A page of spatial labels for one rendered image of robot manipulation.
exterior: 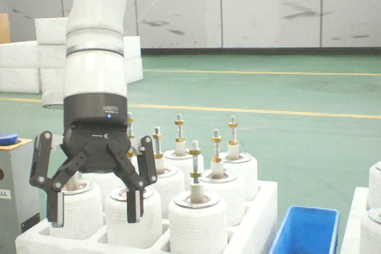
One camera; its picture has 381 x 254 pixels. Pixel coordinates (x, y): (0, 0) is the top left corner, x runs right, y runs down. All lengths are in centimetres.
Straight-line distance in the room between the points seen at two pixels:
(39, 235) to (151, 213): 21
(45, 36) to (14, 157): 274
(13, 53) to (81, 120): 339
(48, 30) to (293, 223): 282
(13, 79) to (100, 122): 340
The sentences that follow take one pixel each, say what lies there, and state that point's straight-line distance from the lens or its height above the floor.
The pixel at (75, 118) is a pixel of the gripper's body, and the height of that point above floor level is 44.
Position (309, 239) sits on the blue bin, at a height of 5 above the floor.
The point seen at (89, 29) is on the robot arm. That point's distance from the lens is 59.
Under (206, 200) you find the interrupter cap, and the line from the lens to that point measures 82.
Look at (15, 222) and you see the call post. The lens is 104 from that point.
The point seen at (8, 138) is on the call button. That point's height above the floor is 33.
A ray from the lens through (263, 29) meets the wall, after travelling 600.
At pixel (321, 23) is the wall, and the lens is 586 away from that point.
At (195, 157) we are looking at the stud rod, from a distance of 79.
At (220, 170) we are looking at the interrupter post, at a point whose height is 27.
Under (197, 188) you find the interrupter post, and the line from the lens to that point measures 80.
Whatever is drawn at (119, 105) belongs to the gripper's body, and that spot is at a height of 45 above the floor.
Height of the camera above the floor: 56
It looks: 12 degrees down
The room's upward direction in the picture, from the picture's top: 2 degrees counter-clockwise
